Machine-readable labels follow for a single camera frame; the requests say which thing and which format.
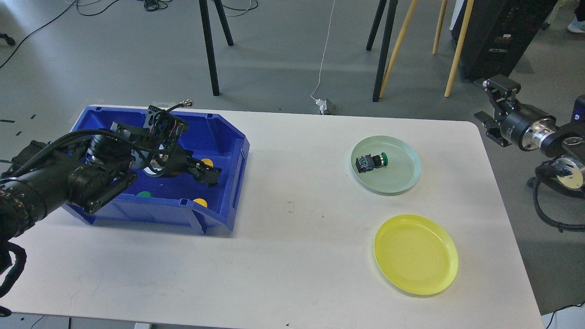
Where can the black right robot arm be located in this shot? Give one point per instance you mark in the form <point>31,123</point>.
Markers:
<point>566,149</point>

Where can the green push button front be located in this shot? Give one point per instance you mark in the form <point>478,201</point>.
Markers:
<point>144,194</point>

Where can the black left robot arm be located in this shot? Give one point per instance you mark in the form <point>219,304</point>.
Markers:
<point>88,168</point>

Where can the black tripod legs left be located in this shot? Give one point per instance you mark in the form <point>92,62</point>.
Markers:
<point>208,39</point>

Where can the green push button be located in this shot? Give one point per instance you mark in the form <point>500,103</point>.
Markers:
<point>370,162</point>
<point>144,194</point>

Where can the black tripod legs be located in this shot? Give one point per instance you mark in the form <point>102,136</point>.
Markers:
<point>208,39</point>
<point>387,7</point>

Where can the blue plastic storage bin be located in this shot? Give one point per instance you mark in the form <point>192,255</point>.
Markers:
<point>209,136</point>

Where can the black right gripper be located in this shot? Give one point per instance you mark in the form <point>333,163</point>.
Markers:
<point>514,122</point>

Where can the yellow push button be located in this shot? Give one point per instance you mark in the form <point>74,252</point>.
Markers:
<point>210,174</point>
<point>202,202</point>

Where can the yellow push button front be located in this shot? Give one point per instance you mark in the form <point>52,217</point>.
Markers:
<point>202,202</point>

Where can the black tripod legs right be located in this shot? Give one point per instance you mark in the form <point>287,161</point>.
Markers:
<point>387,7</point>

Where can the yellow plate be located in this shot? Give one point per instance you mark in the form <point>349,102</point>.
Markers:
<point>416,254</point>

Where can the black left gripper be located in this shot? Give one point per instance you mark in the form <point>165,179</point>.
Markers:
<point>153,148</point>

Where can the light green plate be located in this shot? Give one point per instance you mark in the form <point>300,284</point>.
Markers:
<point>401,172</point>

